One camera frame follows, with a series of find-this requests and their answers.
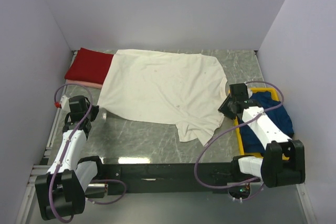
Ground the white t shirt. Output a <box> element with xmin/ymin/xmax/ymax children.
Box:
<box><xmin>98</xmin><ymin>49</ymin><xmax>227</xmax><ymax>145</ymax></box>

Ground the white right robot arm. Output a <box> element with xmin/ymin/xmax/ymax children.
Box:
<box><xmin>218</xmin><ymin>97</ymin><xmax>306</xmax><ymax>188</ymax></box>

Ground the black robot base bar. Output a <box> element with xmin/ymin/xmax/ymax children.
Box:
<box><xmin>93</xmin><ymin>163</ymin><xmax>253</xmax><ymax>195</ymax></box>

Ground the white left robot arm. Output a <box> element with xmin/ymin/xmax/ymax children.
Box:
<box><xmin>35</xmin><ymin>95</ymin><xmax>105</xmax><ymax>223</ymax></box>

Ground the pink folded t shirt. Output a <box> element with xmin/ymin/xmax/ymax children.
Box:
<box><xmin>66</xmin><ymin>80</ymin><xmax>102</xmax><ymax>89</ymax></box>

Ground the blue t shirt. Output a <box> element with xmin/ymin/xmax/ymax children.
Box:
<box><xmin>239</xmin><ymin>91</ymin><xmax>294</xmax><ymax>153</ymax></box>

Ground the red folded t shirt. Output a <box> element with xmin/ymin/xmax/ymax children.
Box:
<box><xmin>65</xmin><ymin>48</ymin><xmax>114</xmax><ymax>85</ymax></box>

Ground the yellow plastic bin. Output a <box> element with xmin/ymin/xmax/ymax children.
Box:
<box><xmin>234</xmin><ymin>88</ymin><xmax>292</xmax><ymax>157</ymax></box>

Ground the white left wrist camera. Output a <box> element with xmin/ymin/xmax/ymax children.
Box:
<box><xmin>54</xmin><ymin>95</ymin><xmax>70</xmax><ymax>111</ymax></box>

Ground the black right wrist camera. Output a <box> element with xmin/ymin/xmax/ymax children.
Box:
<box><xmin>229</xmin><ymin>83</ymin><xmax>249</xmax><ymax>102</ymax></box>

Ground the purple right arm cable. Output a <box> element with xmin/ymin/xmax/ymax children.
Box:
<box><xmin>194</xmin><ymin>81</ymin><xmax>286</xmax><ymax>205</ymax></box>

